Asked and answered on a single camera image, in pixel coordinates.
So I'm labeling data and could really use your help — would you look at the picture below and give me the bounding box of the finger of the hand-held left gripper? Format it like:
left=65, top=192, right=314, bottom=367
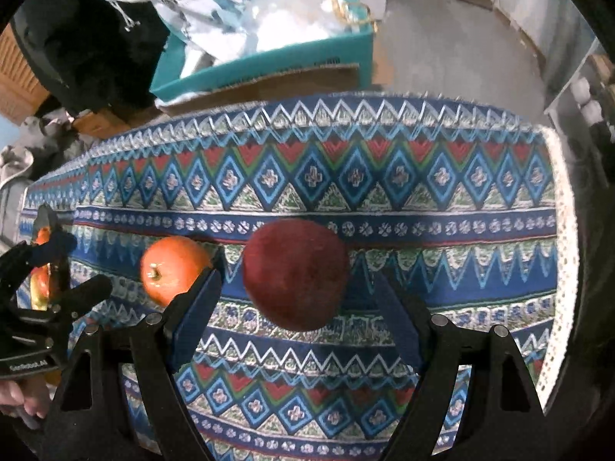
left=48, top=274, right=115, bottom=318
left=26, top=230, right=78, bottom=270

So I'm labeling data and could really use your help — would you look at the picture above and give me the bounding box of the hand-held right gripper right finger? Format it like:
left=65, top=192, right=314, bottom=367
left=374, top=271, right=549, bottom=461

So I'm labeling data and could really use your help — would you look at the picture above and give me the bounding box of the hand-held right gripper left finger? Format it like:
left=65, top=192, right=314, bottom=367
left=41, top=266, right=224, bottom=461

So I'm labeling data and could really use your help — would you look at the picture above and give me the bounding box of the red apple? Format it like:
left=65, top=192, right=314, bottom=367
left=241, top=218, right=351, bottom=332

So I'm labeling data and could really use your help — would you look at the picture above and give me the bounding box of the person's left hand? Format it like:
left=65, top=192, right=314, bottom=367
left=0, top=379, right=51, bottom=418

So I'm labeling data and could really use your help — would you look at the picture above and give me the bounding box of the shiny grey wrapper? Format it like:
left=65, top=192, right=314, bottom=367
left=36, top=204, right=63, bottom=231

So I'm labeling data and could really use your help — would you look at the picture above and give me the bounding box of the large orange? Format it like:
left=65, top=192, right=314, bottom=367
left=140, top=236, right=214, bottom=307

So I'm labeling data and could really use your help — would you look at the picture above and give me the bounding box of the patterned blue tablecloth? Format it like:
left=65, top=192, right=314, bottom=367
left=19, top=96, right=577, bottom=461

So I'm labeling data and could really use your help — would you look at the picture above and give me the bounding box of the grey cloth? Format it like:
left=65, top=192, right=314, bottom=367
left=0, top=110, right=97, bottom=188

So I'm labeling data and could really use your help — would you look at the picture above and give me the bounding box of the brown cardboard box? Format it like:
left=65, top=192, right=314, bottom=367
left=72, top=108, right=159, bottom=140

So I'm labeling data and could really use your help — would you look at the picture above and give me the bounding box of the wooden louvered door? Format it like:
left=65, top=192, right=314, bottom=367
left=0, top=24, right=49, bottom=121

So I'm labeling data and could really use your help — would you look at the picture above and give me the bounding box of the black jacket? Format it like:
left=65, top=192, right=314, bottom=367
left=14, top=0, right=171, bottom=116

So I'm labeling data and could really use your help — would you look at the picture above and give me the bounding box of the teal cardboard box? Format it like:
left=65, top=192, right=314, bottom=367
left=150, top=0, right=378, bottom=116

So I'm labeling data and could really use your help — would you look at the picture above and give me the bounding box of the white shelf unit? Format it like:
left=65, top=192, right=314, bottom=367
left=543, top=43, right=615, bottom=154

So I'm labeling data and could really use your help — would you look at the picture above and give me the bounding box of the white printed rice bag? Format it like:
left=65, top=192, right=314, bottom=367
left=91, top=0, right=270, bottom=65

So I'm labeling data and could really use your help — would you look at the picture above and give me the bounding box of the clear plastic bag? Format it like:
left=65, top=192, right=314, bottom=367
left=254, top=0, right=373, bottom=53

